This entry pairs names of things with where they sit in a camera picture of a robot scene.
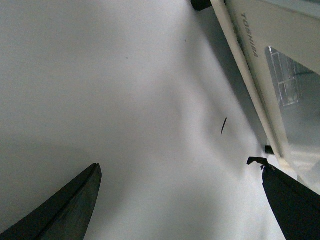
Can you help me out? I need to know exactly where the cream oven door with window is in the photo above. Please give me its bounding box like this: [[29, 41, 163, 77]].
[[226, 0, 320, 196]]

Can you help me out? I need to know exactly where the cream toaster oven body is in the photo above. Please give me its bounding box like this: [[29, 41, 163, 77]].
[[190, 0, 320, 196]]

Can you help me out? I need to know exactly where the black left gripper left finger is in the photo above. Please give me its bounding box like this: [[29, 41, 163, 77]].
[[0, 163, 102, 240]]

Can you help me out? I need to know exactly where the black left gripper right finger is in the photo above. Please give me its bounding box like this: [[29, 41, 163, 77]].
[[247, 157, 320, 240]]

